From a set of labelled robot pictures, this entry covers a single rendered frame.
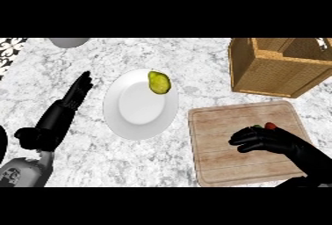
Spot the black and white patterned tile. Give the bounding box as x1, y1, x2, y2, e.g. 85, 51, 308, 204
0, 38, 28, 81

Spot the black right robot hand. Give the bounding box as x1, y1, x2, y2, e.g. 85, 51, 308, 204
227, 126, 332, 188

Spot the wooden cutting board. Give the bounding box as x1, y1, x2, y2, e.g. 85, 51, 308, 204
187, 99, 314, 188

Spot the red bell pepper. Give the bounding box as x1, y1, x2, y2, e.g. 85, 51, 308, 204
252, 121, 278, 131

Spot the yellow-green pickle slice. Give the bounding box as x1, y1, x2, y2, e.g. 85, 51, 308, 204
146, 70, 172, 95

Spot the grey round bowl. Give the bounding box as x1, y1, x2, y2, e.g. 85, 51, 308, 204
48, 38, 91, 49

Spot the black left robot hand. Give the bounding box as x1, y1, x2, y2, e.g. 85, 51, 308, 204
13, 70, 94, 152

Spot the wicker basket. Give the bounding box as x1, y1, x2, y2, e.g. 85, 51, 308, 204
227, 38, 332, 99

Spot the black round object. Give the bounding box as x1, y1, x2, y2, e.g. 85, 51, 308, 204
0, 126, 8, 165

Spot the white round plate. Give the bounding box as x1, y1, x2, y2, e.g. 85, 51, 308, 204
101, 68, 180, 141

